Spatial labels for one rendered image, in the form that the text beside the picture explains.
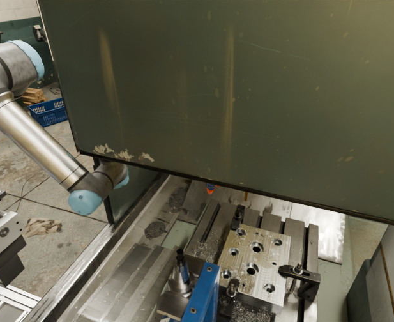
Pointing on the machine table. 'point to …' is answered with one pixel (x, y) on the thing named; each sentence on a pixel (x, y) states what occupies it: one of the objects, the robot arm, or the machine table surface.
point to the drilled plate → (252, 293)
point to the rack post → (212, 305)
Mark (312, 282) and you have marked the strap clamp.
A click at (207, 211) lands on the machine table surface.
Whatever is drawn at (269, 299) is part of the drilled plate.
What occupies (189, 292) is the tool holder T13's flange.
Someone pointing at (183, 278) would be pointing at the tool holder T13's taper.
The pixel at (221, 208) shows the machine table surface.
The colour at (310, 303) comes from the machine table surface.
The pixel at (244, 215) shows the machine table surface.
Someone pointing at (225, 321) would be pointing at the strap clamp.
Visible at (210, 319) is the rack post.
